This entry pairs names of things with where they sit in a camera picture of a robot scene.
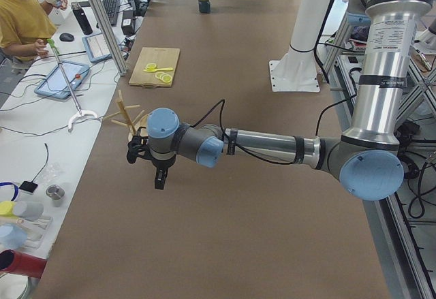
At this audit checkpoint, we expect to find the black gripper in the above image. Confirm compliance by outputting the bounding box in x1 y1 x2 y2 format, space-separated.
151 157 175 190

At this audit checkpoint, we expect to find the dark blue ribbed mug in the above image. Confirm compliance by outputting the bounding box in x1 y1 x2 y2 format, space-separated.
198 0 211 14

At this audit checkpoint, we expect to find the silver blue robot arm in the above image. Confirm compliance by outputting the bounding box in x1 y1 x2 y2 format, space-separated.
145 0 433 201

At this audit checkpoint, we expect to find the wooden cup storage rack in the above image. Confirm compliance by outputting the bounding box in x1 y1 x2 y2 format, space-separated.
103 90 149 141

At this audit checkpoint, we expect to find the small steel cup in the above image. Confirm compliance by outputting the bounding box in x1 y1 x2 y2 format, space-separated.
46 185 65 207

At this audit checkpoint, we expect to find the grey plastic cup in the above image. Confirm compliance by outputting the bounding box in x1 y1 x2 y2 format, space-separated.
12 201 44 221

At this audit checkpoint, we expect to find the yellow plastic cup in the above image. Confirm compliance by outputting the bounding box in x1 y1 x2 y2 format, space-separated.
0 201 16 216

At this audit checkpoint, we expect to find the yellow lemon slices group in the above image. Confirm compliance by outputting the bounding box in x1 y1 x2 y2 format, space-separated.
154 70 173 84

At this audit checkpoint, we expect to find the metal reacher grabber stick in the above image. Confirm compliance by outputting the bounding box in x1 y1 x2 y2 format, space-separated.
47 39 98 132

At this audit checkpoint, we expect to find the bamboo cutting board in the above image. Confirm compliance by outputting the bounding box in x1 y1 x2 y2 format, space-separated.
128 47 181 88

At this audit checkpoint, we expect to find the black square pad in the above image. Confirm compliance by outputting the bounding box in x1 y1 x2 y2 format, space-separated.
19 180 38 193

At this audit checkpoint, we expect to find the blue teach pendant near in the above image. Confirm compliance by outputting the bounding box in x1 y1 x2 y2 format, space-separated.
34 61 90 99

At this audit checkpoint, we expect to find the blue teach pendant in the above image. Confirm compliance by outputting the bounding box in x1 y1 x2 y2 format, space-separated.
34 61 90 99
82 33 112 63

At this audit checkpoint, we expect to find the blue teach pendant far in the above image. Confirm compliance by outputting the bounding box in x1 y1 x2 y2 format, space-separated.
82 33 112 63

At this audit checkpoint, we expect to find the black power adapter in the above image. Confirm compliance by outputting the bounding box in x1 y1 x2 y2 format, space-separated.
121 10 136 35

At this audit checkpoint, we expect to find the red cylinder bottle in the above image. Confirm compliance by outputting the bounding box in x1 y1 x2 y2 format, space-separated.
1 249 47 279

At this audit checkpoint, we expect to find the black computer mouse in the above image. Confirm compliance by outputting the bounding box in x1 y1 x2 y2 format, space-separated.
59 33 75 42

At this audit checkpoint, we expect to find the black water bottle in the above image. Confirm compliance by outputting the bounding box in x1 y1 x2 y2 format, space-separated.
71 2 93 35

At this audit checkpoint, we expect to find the black keyboard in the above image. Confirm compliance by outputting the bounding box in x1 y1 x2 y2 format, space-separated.
102 0 121 27

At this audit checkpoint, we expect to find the person in yellow shirt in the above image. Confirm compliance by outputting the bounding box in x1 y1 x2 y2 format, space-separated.
1 0 68 61

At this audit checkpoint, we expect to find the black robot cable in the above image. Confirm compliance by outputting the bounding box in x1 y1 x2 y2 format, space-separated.
193 99 358 166

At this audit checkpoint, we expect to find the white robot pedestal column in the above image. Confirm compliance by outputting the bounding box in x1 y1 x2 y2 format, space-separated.
269 0 332 93

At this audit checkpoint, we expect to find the aluminium frame post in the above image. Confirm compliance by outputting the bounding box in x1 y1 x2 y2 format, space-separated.
89 0 127 76

